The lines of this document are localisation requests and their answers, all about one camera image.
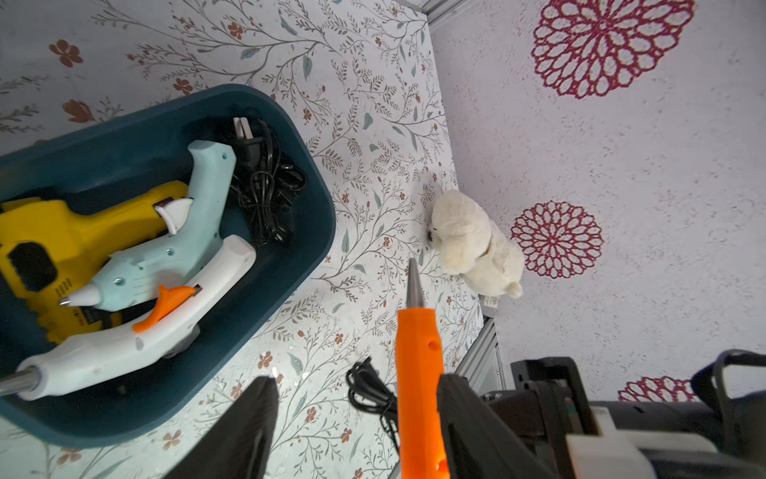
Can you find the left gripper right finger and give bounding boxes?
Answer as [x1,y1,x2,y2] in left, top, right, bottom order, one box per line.
[437,374,556,478]

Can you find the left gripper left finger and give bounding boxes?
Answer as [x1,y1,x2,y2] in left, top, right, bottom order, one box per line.
[166,376,279,479]

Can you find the orange glue gun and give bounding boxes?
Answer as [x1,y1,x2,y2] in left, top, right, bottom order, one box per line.
[345,257,451,479]

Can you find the white glue gun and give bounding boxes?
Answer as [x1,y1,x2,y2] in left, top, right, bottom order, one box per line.
[1,236,257,401]

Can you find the mint green glue gun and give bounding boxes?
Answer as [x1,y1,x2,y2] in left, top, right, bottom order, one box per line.
[58,116,308,313]

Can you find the yellow glue gun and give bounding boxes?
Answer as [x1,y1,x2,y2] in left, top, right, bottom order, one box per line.
[1,181,188,344]

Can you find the dark teal storage box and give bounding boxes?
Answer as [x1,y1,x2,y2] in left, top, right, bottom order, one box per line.
[1,85,336,449]

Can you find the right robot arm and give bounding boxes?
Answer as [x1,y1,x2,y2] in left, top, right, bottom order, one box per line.
[468,349,765,478]

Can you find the white plush toy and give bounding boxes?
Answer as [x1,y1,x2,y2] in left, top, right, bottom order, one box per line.
[428,190,526,299]

